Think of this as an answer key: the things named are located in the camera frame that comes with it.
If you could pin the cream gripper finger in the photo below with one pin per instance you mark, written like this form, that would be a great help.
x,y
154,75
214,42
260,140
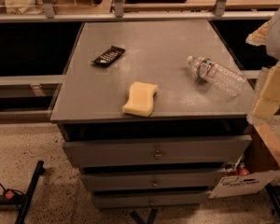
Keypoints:
x,y
258,37
266,101

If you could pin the yellow sponge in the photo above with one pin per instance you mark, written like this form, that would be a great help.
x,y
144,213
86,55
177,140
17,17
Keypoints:
x,y
141,99

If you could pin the clear plastic water bottle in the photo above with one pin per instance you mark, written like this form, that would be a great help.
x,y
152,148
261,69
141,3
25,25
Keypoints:
x,y
217,75

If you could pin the cardboard box with label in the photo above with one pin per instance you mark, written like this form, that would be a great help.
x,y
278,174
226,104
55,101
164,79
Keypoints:
x,y
262,160

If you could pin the top grey drawer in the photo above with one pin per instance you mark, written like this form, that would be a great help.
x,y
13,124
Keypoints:
x,y
131,152

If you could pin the grey drawer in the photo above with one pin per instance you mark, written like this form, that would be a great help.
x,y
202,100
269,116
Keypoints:
x,y
152,179
150,199
131,152

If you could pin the orange bottle in box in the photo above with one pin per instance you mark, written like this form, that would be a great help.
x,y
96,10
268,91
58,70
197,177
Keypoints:
x,y
242,170

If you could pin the grey drawer cabinet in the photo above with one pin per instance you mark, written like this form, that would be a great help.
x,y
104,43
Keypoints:
x,y
138,124

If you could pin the middle grey drawer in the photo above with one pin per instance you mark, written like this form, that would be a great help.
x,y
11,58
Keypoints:
x,y
152,179

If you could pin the bottom grey drawer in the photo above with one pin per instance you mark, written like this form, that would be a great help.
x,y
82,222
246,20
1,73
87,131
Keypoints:
x,y
150,199

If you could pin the black floor stand bar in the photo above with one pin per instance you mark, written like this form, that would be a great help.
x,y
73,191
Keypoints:
x,y
28,196

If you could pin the metal railing frame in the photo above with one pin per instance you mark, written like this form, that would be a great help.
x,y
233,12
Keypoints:
x,y
112,10

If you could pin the orange cable clip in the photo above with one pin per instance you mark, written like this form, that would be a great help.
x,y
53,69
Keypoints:
x,y
9,194

